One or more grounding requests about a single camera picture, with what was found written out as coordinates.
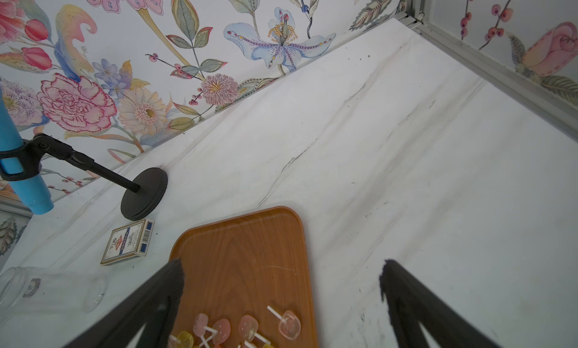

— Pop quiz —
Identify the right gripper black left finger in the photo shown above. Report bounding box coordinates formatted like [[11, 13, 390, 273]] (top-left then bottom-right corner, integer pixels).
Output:
[[66, 259, 185, 347]]

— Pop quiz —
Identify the black microphone stand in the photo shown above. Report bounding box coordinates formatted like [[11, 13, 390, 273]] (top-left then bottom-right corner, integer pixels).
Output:
[[24, 133, 168, 221]]

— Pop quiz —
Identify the aluminium frame post right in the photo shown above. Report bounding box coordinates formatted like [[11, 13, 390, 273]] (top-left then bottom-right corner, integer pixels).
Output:
[[395, 0, 577, 141]]

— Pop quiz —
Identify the brown wooden tray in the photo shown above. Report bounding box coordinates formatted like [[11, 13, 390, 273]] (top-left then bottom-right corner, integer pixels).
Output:
[[170, 206, 319, 347]]

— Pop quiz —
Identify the rose lollipop candy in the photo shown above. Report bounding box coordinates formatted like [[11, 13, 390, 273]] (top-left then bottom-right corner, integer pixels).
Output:
[[194, 313, 209, 348]]

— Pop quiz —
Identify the yellow lollipop candy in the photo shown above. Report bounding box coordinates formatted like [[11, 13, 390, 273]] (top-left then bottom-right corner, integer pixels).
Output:
[[167, 331, 194, 348]]

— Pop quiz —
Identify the playing card box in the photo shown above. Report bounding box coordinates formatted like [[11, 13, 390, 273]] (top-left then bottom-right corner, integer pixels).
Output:
[[100, 219, 154, 266]]

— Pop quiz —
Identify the clear jar with candies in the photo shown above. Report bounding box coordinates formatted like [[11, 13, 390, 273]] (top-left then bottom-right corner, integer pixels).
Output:
[[1, 267, 108, 321]]

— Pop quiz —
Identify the light pink lollipop candy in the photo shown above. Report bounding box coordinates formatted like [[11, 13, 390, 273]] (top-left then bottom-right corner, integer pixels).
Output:
[[205, 319, 231, 346]]

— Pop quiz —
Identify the pale pink lollipop candy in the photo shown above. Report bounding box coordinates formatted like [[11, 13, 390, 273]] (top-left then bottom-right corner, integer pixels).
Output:
[[239, 315, 271, 344]]

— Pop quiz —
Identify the blue microphone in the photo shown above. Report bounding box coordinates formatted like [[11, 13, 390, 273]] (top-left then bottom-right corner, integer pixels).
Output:
[[1, 95, 54, 215]]

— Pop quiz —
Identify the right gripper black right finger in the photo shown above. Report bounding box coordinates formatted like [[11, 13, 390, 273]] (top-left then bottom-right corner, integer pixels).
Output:
[[380, 259, 498, 347]]

